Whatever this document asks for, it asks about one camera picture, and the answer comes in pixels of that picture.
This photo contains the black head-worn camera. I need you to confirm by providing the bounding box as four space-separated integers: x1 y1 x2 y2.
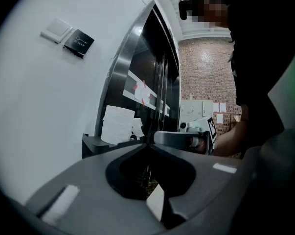
178 0 199 21

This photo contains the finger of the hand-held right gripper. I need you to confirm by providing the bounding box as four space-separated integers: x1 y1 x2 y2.
151 130 207 153

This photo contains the person's head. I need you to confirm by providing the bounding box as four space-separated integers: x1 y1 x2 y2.
192 0 230 29

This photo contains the black wall plate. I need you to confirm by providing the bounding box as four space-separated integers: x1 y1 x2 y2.
63 29 95 58

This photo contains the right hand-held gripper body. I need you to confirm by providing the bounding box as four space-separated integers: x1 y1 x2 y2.
179 116 219 156

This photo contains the dark glass door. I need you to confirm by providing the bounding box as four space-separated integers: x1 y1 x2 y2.
105 3 181 141

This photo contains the white wall switch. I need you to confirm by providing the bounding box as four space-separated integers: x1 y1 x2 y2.
40 18 73 44

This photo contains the person's right hand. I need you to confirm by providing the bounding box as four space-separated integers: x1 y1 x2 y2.
190 136 207 154

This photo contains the person's right forearm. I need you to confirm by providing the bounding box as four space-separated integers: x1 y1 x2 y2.
213 104 250 158

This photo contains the white note with red tape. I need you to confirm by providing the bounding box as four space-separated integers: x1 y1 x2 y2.
132 80 153 107

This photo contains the white toilet paper roll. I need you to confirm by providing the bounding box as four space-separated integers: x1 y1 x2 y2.
100 105 136 145

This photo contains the person in dark clothes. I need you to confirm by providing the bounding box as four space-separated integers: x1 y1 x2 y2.
227 0 295 161

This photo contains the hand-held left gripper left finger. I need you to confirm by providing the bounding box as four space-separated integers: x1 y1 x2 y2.
24 143 164 235

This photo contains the metal door frame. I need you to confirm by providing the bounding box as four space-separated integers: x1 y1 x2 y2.
94 0 158 141

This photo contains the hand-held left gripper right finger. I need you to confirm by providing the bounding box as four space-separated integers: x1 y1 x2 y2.
147 143 257 230

